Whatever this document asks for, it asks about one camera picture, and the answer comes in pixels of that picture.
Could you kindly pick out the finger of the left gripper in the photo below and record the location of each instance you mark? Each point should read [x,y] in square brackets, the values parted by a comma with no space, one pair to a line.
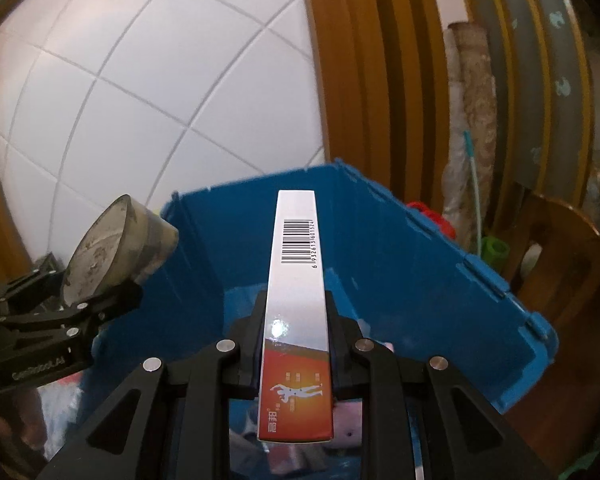
[84,317]
[22,295]

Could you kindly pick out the pink pig plush red dress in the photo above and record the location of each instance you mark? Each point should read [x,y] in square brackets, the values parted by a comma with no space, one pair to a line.
[348,417]

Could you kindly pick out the blue plastic storage crate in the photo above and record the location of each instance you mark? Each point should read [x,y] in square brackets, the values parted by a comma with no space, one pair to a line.
[385,265]

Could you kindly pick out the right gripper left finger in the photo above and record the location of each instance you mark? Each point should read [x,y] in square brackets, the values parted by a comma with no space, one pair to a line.
[174,422]

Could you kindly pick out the orange white long box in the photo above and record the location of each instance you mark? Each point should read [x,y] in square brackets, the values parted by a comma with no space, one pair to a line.
[295,395]

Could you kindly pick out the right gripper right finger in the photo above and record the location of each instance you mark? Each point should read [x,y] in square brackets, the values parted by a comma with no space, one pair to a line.
[416,418]

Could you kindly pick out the grey tape roll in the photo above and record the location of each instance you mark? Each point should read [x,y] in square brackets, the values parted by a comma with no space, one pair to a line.
[127,242]

